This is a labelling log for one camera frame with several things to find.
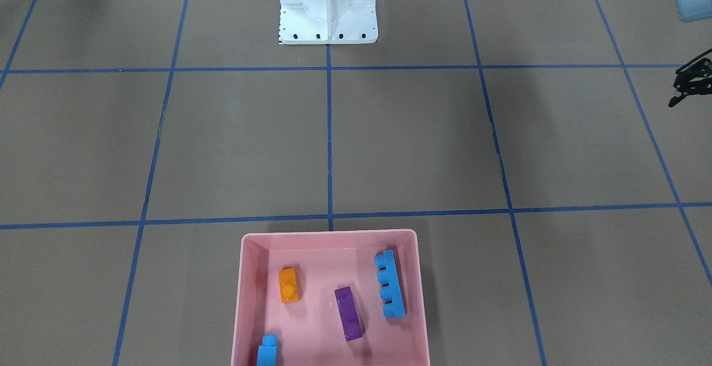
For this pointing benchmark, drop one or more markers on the purple toy block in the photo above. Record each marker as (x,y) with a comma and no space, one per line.
(352,325)

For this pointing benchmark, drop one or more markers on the white camera stand base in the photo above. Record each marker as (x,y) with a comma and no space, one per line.
(321,22)

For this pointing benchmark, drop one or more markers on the orange toy block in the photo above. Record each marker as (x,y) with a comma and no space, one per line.
(288,285)

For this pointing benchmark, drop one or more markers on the small blue toy block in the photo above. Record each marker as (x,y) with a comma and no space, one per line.
(267,354)

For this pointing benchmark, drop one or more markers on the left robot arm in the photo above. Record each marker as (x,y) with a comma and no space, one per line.
(692,11)

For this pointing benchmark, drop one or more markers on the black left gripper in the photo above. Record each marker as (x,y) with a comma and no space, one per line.
(693,78)

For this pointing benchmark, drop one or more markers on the pink plastic box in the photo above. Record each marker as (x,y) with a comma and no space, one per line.
(309,331)

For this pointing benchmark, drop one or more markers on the long blue toy block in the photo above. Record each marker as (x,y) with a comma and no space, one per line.
(390,287)

